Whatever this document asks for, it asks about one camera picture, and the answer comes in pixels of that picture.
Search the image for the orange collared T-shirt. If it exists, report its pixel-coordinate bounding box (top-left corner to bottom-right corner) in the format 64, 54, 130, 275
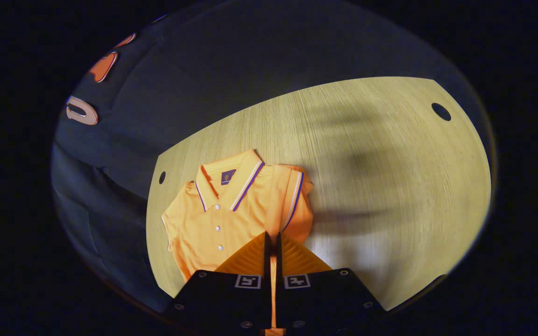
161, 149, 315, 336

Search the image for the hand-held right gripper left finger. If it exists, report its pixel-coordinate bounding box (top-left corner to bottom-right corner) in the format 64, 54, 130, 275
164, 231, 272, 332

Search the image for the black backdrop cloth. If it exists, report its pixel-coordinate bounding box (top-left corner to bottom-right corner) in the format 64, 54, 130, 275
50, 0, 495, 314

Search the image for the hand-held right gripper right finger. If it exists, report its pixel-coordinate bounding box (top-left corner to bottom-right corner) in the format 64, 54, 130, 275
275, 232, 387, 335

